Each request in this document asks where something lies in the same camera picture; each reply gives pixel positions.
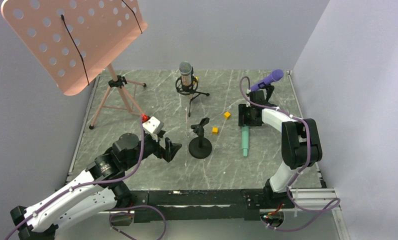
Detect teal plastic microphone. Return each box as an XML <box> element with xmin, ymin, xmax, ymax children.
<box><xmin>241</xmin><ymin>125</ymin><xmax>250</xmax><ymax>157</ymax></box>

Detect black round-base microphone stand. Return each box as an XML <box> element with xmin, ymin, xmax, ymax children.
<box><xmin>263</xmin><ymin>84</ymin><xmax>275</xmax><ymax>104</ymax></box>

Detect purple plastic microphone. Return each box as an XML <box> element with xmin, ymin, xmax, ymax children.
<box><xmin>250</xmin><ymin>69</ymin><xmax>284</xmax><ymax>92</ymax></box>

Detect glitter microphone with mesh head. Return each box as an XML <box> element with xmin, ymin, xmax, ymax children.
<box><xmin>179</xmin><ymin>61</ymin><xmax>193</xmax><ymax>93</ymax></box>

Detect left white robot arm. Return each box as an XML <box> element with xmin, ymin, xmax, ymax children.
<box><xmin>10</xmin><ymin>132</ymin><xmax>182</xmax><ymax>240</ymax></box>

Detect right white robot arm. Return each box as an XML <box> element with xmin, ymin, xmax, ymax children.
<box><xmin>239</xmin><ymin>91</ymin><xmax>323</xmax><ymax>199</ymax></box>

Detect pink perforated music stand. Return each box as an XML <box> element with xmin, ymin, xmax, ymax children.
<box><xmin>0</xmin><ymin>0</ymin><xmax>148</xmax><ymax>113</ymax></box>

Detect yellow cube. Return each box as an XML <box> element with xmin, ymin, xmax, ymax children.
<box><xmin>212</xmin><ymin>127</ymin><xmax>219</xmax><ymax>135</ymax></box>
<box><xmin>223</xmin><ymin>111</ymin><xmax>231</xmax><ymax>120</ymax></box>

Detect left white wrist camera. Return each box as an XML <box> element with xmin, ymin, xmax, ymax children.
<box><xmin>141</xmin><ymin>114</ymin><xmax>164</xmax><ymax>142</ymax></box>

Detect black shock mount tripod stand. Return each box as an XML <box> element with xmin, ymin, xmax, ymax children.
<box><xmin>175</xmin><ymin>75</ymin><xmax>210</xmax><ymax>117</ymax></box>

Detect black base frame bar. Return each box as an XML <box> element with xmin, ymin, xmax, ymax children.
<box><xmin>97</xmin><ymin>188</ymin><xmax>286</xmax><ymax>223</ymax></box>

